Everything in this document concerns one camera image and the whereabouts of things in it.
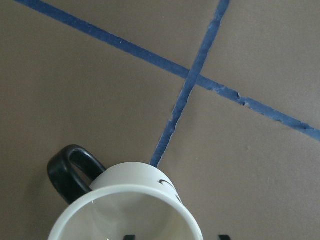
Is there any white smiley mug black handle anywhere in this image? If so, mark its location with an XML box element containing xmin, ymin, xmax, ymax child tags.
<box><xmin>47</xmin><ymin>145</ymin><xmax>203</xmax><ymax>240</ymax></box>

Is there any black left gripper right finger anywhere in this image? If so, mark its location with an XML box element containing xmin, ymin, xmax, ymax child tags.
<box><xmin>218</xmin><ymin>234</ymin><xmax>231</xmax><ymax>240</ymax></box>

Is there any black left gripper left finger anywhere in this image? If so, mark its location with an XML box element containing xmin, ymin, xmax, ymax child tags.
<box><xmin>123</xmin><ymin>235</ymin><xmax>136</xmax><ymax>240</ymax></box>

